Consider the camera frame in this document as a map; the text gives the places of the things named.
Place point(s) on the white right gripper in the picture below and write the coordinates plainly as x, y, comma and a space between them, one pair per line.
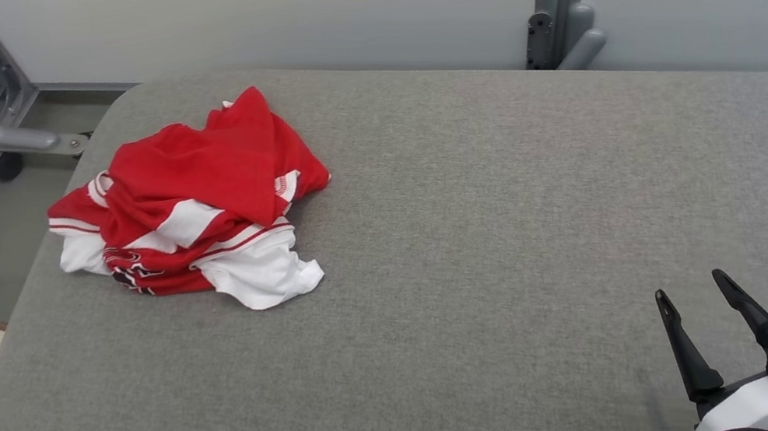
743, 413

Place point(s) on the red and white printed jersey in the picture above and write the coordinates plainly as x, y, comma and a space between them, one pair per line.
259, 269

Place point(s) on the plain red garment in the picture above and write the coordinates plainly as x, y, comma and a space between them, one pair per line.
201, 161

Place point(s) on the black caster wheel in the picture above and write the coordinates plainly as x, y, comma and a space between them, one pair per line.
6, 167

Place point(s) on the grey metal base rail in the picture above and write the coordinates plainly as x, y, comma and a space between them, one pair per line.
77, 86

